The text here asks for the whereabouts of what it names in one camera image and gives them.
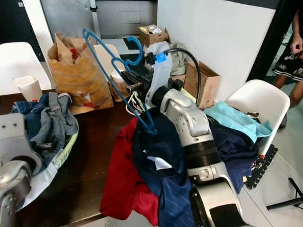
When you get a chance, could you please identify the blue wire hanger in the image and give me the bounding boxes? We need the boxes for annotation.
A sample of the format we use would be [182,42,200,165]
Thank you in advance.
[82,27,158,136]

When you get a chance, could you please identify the dark navy shirt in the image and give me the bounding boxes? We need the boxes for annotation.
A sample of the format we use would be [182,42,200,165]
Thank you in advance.
[132,113,197,227]

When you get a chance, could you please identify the paper cup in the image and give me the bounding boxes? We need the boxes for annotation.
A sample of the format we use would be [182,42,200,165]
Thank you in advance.
[110,70,126,97]
[13,76,43,102]

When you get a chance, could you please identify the white plastic chair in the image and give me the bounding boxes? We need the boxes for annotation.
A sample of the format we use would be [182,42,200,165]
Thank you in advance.
[92,44,121,74]
[225,79,291,157]
[0,42,53,93]

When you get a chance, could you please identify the open cardboard box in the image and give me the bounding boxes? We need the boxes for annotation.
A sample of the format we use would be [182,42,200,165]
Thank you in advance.
[138,25,171,48]

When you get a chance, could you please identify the brown paper bag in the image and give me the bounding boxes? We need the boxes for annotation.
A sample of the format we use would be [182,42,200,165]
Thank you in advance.
[47,33,114,115]

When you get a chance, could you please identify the grey kitchen cabinet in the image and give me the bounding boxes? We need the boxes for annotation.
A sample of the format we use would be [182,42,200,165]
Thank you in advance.
[96,0,158,38]

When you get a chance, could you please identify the grey garment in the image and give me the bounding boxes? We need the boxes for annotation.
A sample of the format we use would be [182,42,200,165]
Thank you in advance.
[38,92,79,152]

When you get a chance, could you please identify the light green laundry basket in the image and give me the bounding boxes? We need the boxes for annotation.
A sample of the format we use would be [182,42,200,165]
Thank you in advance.
[28,128,80,209]

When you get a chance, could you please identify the light blue garment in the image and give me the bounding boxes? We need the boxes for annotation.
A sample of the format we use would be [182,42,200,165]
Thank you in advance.
[205,101,273,142]

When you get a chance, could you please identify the red shirt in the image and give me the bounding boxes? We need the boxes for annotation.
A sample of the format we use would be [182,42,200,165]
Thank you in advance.
[99,117,159,227]

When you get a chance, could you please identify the navy garment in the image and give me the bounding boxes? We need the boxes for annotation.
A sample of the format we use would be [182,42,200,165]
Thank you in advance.
[211,116,260,194]

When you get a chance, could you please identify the small black foam mat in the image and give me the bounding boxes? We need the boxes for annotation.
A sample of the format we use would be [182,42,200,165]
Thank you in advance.
[244,144,278,190]

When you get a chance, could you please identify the person in black shorts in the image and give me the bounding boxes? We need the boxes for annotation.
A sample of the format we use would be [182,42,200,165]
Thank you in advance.
[272,9,303,108]

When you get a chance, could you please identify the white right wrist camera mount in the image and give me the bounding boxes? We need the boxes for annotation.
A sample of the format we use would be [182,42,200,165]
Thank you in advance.
[146,42,173,107]

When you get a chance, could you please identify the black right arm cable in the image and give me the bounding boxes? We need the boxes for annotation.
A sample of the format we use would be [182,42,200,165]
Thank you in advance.
[162,46,202,97]

